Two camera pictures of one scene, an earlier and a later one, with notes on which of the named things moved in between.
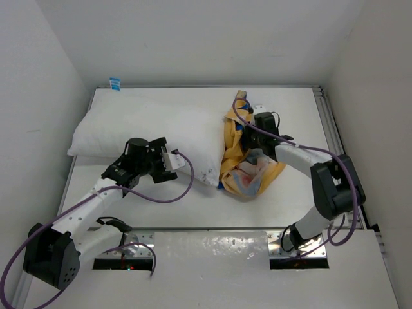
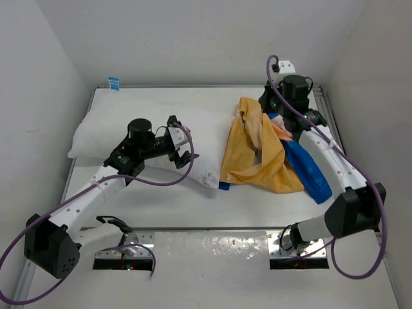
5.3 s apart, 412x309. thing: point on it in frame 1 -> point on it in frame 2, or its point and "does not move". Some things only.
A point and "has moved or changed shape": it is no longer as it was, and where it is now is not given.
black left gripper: [156, 146] -> [183, 158]
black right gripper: [250, 143] -> [264, 99]
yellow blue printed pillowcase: [244, 172] has moved or changed shape
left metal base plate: [132, 245] does not move
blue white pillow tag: [115, 84] does not move
